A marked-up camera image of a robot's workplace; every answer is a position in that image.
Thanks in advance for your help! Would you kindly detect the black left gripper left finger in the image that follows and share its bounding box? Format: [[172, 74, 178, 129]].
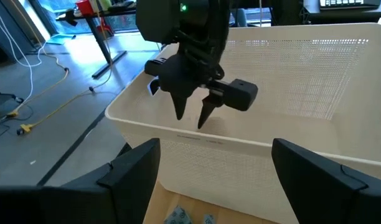
[[61, 138, 161, 224]]

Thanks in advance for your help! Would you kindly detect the white floor cable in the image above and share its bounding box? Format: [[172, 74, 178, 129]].
[[0, 2, 44, 106]]

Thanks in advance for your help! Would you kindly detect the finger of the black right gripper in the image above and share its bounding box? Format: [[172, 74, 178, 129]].
[[169, 92, 189, 121], [196, 92, 219, 130]]

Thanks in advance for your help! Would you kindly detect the yellow floor cable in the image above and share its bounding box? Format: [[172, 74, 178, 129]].
[[16, 0, 114, 136], [6, 0, 70, 118]]

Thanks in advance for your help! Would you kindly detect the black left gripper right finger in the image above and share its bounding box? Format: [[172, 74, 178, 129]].
[[271, 138, 381, 224]]

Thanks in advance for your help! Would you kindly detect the red stool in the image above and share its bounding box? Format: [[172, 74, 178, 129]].
[[96, 17, 114, 37]]

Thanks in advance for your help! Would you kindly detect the black computer keyboard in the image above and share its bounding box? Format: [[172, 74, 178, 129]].
[[319, 0, 381, 9]]

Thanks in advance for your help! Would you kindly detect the red container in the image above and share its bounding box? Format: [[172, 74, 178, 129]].
[[75, 0, 95, 17]]

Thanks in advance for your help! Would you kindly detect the teal floor mat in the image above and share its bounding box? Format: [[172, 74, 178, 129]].
[[48, 33, 77, 46]]

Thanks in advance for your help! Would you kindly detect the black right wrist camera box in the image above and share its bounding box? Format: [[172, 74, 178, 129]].
[[205, 78, 259, 112]]

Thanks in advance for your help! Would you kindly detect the grey desk with keyboard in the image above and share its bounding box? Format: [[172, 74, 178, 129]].
[[301, 0, 381, 25]]

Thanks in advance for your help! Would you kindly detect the teal patterned fabric pouch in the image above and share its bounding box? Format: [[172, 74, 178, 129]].
[[164, 205, 217, 224]]

